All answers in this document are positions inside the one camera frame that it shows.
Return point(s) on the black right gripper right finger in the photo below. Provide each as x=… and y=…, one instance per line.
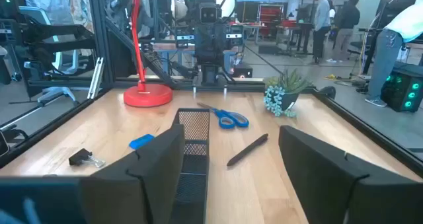
x=330, y=191

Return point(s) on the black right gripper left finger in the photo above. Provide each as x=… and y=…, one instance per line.
x=138, y=191

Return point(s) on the blue eraser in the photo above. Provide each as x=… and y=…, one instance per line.
x=141, y=141

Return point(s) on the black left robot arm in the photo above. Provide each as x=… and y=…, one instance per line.
x=209, y=75

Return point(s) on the black mesh desk organizer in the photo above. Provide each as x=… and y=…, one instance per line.
x=193, y=184

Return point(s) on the grey office chair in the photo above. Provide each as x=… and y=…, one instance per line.
x=39, y=17

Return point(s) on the small black box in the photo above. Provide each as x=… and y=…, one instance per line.
x=243, y=71

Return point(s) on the red tool cabinet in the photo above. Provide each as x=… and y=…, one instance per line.
x=271, y=17

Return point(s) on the black binder clip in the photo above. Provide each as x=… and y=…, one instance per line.
x=78, y=158

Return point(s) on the red desk lamp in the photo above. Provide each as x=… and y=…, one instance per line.
x=148, y=95

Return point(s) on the potted succulent plant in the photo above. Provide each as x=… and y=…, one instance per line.
x=284, y=92

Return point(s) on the black pen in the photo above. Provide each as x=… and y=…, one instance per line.
x=248, y=149

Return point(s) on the person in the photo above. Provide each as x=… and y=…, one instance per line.
x=345, y=25
x=321, y=22
x=383, y=59

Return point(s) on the black computer tower green lights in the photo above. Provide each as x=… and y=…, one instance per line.
x=401, y=88

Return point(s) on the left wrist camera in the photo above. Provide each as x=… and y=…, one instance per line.
x=209, y=12

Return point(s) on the black aluminium table frame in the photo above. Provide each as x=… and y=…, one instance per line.
x=99, y=25

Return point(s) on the silver corner bracket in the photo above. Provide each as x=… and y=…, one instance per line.
x=96, y=78

